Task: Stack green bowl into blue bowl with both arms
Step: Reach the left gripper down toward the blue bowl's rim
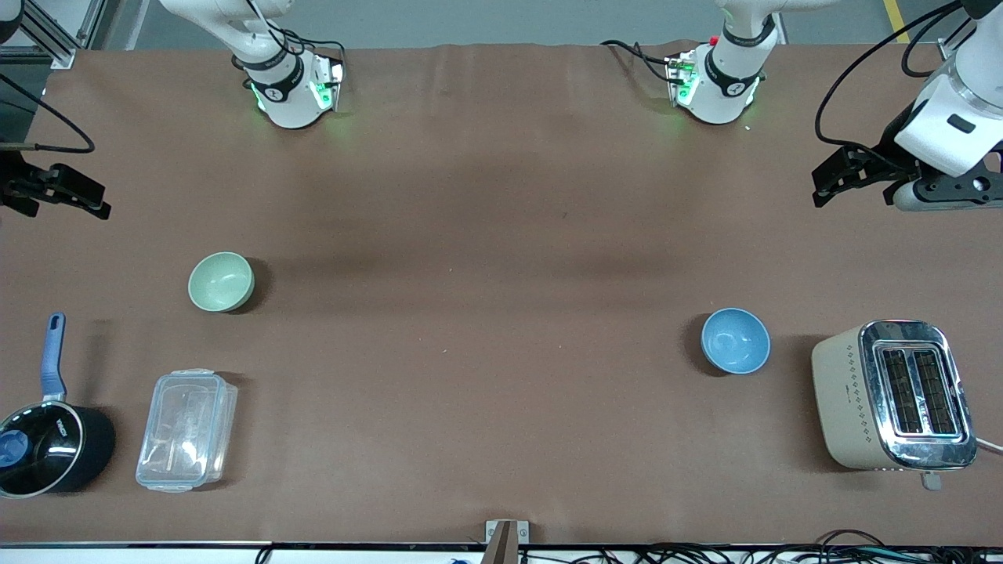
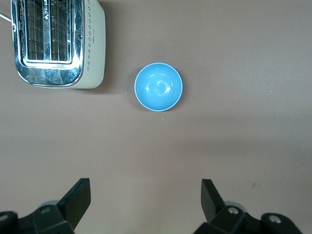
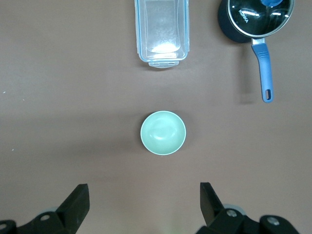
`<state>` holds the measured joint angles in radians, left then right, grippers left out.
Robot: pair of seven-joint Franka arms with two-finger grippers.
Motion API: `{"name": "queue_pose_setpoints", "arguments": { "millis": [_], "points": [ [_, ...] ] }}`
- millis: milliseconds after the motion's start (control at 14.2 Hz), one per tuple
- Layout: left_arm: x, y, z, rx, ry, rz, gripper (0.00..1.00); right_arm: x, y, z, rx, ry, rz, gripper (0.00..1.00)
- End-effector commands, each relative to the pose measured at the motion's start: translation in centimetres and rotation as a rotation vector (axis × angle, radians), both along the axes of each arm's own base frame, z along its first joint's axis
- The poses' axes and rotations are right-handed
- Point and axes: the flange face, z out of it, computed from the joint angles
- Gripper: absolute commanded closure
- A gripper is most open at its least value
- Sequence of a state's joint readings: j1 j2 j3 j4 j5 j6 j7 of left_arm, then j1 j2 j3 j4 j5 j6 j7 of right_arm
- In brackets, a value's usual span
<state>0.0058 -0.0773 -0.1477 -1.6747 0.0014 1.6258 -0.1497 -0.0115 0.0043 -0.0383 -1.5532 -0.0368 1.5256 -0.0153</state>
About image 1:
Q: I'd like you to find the green bowl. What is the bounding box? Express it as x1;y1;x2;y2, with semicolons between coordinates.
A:
188;251;256;313

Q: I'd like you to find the blue bowl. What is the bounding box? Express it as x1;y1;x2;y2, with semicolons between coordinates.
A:
701;308;772;375

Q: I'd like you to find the beige chrome toaster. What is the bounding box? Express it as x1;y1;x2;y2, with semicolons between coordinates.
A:
810;319;979;492

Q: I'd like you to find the glass lid with blue knob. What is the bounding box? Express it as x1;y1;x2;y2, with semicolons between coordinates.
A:
0;403;84;497

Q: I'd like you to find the clear plastic food container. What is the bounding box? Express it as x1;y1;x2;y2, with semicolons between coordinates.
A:
135;369;239;494

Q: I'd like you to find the brown table cover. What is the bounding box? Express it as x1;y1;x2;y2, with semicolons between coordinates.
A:
0;41;1003;547

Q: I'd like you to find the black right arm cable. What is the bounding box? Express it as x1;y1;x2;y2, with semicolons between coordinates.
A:
0;73;96;155

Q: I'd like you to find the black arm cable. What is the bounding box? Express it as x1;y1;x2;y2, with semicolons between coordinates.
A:
814;0;976;151
0;73;96;155

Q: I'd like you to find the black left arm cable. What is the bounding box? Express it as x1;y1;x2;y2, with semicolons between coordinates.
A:
814;0;976;151

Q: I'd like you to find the small aluminium frame profile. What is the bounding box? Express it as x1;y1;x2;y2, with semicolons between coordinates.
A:
937;20;976;61

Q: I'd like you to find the large aluminium frame profile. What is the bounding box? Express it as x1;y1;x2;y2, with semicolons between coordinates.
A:
0;0;122;70

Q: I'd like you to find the black left base cable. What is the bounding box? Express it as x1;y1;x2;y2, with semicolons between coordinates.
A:
601;39;676;84

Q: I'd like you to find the black base cable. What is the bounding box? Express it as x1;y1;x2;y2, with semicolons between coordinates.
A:
243;0;347;75
601;39;676;84

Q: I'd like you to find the black pot with blue handle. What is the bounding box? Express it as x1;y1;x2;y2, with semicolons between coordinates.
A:
0;313;118;500

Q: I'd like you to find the black right base cable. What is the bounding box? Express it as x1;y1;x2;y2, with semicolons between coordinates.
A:
243;0;347;75

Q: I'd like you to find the black cable bundle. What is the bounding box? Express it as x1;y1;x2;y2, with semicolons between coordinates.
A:
517;529;1003;564

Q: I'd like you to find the metal camera bracket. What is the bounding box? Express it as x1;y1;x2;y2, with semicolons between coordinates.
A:
483;519;530;564

